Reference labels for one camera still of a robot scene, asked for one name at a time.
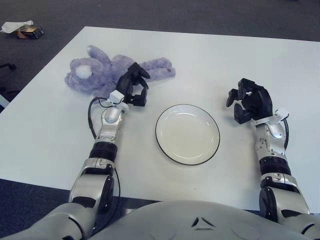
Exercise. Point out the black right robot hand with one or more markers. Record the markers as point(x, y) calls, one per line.
point(257, 102)

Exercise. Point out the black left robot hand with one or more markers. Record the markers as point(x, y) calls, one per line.
point(130, 82)

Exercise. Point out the purple plush bunny doll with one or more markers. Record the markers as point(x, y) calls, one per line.
point(100, 72)

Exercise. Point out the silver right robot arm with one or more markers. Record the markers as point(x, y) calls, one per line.
point(272, 150)

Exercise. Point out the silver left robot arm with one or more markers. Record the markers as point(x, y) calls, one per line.
point(107, 130)

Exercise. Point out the white plate with black rim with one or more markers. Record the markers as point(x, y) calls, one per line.
point(187, 135)

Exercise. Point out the black and orange box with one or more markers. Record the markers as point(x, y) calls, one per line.
point(30, 32)

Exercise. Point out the black office chair base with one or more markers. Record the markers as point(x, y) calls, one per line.
point(10, 66)

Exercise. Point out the white furniture panel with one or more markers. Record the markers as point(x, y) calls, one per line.
point(3, 101)

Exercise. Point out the white crumpled cloth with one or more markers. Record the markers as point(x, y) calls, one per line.
point(12, 26)

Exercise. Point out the grey robot torso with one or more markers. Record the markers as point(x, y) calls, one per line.
point(162, 220)

